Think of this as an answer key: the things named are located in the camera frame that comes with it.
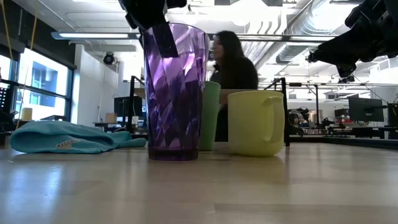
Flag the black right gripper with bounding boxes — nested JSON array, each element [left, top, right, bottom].
[[306, 29, 398, 78]]

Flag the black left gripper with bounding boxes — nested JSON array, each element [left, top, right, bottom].
[[118, 0, 187, 58]]

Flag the purple faceted plastic tumbler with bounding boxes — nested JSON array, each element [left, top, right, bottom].
[[142, 22, 211, 162]]

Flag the green plastic cup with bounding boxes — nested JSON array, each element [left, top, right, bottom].
[[198, 81, 222, 152]]

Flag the yellow plastic mug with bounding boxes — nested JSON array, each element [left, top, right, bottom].
[[227, 90, 285, 157]]

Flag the black computer monitor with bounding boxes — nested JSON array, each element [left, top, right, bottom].
[[113, 96, 144, 118], [348, 96, 385, 123]]

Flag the long ceiling light bar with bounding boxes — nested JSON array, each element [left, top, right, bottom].
[[51, 30, 141, 40]]

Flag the person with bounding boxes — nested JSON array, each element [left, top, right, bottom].
[[208, 30, 259, 142]]

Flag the large glass window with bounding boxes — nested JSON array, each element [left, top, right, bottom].
[[0, 48, 75, 123]]

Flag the teal cloth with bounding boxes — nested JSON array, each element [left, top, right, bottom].
[[9, 120, 147, 155]]

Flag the pale yellow cylinder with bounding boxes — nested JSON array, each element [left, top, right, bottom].
[[20, 107, 34, 122]]

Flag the black round ceiling camera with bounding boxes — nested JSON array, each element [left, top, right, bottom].
[[103, 52, 116, 66]]

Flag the silver ventilation duct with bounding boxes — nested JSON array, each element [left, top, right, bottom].
[[242, 0, 352, 65]]

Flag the black aluminium table frame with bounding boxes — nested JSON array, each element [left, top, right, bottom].
[[130, 133, 398, 151]]

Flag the yellow hanging cord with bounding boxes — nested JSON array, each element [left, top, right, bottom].
[[0, 0, 14, 60], [15, 0, 40, 130]]

